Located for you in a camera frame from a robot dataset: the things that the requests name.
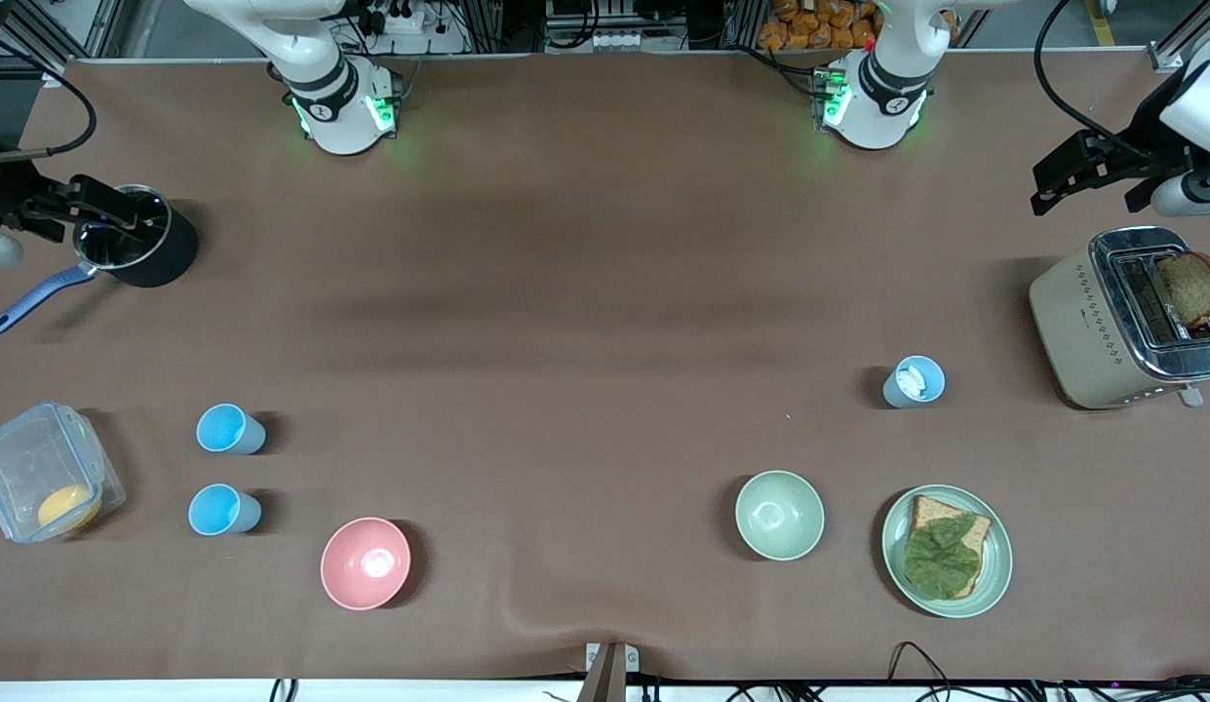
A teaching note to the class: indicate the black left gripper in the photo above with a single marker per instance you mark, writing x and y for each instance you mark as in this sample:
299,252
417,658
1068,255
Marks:
1148,136

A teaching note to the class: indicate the power strip with black plugs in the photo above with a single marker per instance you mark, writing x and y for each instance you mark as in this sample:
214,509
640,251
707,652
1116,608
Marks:
400,18

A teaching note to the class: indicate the green lettuce leaf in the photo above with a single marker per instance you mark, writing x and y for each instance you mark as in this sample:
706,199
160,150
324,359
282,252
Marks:
941,558

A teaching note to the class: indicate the metal table edge clamp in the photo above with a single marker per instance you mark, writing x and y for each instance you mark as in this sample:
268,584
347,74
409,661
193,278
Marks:
606,673

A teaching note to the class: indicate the beige and chrome toaster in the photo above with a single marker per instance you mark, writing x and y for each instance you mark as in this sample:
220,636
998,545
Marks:
1077,331

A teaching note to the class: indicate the pale green bowl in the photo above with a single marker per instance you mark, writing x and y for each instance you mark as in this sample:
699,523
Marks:
779,515

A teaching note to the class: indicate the bag of orange snacks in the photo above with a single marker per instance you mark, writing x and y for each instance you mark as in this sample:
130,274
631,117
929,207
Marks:
819,24

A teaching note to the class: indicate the pale green plate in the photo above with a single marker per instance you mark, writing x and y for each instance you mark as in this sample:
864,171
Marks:
995,570

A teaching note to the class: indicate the blue cup with white paper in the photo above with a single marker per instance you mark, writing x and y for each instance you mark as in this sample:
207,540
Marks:
897,390

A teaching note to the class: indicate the brown toast slice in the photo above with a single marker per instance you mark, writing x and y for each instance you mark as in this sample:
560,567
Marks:
1192,288

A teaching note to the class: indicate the white power strip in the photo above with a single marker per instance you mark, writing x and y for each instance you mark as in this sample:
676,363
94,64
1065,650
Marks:
619,40

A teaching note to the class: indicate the pink bowl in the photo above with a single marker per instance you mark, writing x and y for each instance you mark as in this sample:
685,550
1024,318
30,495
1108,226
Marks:
365,564

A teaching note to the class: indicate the orange round fruit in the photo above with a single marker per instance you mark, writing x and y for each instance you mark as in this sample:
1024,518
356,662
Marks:
66,505

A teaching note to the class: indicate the clear plastic food container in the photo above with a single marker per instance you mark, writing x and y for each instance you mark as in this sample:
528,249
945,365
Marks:
24,468

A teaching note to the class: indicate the crumpled white paper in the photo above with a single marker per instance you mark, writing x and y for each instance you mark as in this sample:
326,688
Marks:
914,379

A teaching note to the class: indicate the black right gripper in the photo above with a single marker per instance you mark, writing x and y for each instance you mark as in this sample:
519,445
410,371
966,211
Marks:
0,190

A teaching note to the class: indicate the brown bread slice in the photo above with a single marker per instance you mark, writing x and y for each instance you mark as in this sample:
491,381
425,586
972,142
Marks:
970,531

